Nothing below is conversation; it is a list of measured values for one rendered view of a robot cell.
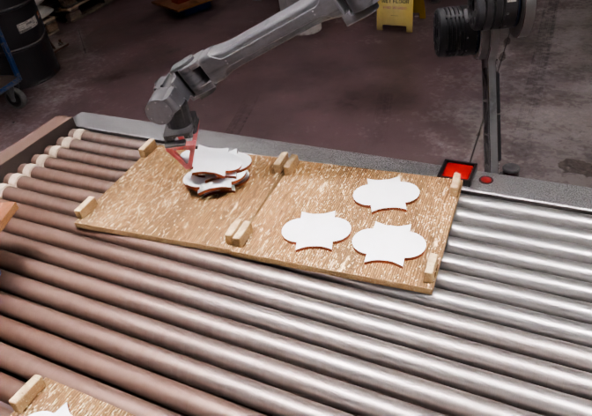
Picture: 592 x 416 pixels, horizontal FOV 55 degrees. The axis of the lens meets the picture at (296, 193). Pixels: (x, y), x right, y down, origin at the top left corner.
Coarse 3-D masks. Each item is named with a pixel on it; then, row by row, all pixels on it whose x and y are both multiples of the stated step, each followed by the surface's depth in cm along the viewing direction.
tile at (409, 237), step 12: (372, 228) 117; (384, 228) 117; (396, 228) 116; (408, 228) 116; (360, 240) 115; (372, 240) 114; (384, 240) 114; (396, 240) 113; (408, 240) 113; (420, 240) 113; (360, 252) 112; (372, 252) 111; (384, 252) 111; (396, 252) 111; (408, 252) 110; (420, 252) 110; (396, 264) 108
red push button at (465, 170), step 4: (448, 164) 135; (452, 164) 135; (456, 164) 135; (460, 164) 134; (448, 168) 134; (452, 168) 133; (456, 168) 133; (460, 168) 133; (464, 168) 133; (468, 168) 133; (472, 168) 133; (444, 172) 133; (448, 172) 132; (452, 172) 132; (456, 172) 132; (460, 172) 132; (464, 172) 132; (468, 172) 132; (452, 176) 131; (464, 176) 130; (468, 176) 130
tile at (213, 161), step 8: (184, 152) 135; (200, 152) 136; (208, 152) 137; (216, 152) 137; (224, 152) 138; (184, 160) 133; (200, 160) 134; (208, 160) 134; (216, 160) 135; (224, 160) 135; (232, 160) 136; (240, 160) 136; (192, 168) 132; (200, 168) 131; (208, 168) 131; (216, 168) 132; (224, 168) 132; (232, 168) 133; (224, 176) 130
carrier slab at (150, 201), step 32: (160, 160) 151; (256, 160) 145; (128, 192) 140; (160, 192) 138; (192, 192) 137; (224, 192) 135; (256, 192) 134; (96, 224) 131; (128, 224) 130; (160, 224) 128; (192, 224) 127; (224, 224) 125
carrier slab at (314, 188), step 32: (288, 192) 132; (320, 192) 131; (352, 192) 129; (448, 192) 125; (256, 224) 124; (352, 224) 120; (384, 224) 119; (416, 224) 118; (448, 224) 117; (256, 256) 116; (288, 256) 114; (320, 256) 113; (352, 256) 112; (416, 288) 104
